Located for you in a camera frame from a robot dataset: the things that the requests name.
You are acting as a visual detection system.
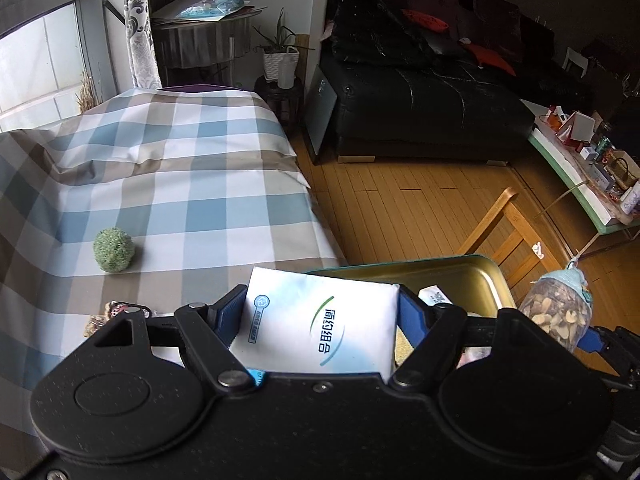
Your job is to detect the round side table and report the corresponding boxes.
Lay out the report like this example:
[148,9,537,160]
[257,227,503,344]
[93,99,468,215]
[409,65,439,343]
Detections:
[150,7,268,87]

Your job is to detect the patterned curtain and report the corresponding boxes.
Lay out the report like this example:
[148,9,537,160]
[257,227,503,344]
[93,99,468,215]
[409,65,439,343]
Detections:
[122,0,164,91]

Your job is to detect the wooden chair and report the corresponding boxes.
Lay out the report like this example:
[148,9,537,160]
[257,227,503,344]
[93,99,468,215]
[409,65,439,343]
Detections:
[457,186,569,292]

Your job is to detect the green potted plant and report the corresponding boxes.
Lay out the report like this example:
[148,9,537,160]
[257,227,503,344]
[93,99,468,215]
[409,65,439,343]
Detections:
[252,7,316,55]

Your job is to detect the woven basket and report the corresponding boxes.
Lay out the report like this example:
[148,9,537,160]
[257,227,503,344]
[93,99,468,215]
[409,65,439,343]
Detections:
[605,150,640,192]

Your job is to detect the window frame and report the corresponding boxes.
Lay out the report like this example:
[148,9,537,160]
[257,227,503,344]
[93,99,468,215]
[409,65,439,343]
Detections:
[0,0,108,123]

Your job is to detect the red cushion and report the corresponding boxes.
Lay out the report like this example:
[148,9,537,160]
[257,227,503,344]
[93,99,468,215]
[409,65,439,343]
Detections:
[462,42,518,77]
[400,9,451,32]

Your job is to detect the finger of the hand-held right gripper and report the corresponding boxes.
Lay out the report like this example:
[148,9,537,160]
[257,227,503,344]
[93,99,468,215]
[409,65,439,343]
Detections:
[575,325,640,392]

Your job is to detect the pink red keychain toy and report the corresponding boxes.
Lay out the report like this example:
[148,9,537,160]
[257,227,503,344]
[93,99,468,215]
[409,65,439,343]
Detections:
[106,301,148,317]

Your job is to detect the glass coffee table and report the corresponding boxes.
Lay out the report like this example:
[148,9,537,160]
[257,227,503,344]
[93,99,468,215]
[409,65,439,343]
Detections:
[527,100,640,237]

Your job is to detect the dark flat panel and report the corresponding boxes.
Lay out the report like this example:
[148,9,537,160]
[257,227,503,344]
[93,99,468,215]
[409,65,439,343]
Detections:
[302,64,342,166]

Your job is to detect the plaid bed cover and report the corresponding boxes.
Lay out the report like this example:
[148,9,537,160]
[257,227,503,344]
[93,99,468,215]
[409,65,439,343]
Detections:
[0,87,351,461]

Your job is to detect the green knitted ball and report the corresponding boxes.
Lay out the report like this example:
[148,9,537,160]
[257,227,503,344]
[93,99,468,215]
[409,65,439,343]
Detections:
[93,227,136,274]

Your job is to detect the gold tin box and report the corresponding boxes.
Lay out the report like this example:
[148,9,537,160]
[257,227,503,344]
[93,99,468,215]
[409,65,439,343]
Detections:
[247,254,518,386]

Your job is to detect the black leather sofa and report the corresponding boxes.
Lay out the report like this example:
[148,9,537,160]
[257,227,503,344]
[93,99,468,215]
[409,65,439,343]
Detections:
[320,0,601,165]

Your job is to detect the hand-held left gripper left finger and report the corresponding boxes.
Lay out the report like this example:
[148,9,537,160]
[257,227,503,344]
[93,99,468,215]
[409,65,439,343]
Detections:
[92,287,258,394]

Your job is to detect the white pocket tissue pack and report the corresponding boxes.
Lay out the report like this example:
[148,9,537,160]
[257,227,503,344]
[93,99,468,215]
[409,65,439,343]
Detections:
[417,284,454,307]
[229,266,401,378]

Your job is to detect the dark round stool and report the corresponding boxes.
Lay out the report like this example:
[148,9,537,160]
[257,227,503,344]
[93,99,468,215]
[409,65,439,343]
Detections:
[254,76,306,128]

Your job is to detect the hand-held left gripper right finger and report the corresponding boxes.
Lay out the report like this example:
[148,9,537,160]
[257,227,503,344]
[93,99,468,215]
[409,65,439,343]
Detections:
[390,285,551,392]

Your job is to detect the white box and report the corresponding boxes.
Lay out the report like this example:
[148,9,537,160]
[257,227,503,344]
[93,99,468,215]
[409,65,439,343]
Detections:
[565,110,599,144]

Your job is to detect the burlap pouch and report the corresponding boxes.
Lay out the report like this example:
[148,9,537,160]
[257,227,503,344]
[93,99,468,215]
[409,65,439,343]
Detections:
[82,300,151,338]

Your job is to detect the clear bag of nuts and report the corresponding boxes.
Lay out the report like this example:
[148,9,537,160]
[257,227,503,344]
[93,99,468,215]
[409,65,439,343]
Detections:
[517,272,592,353]

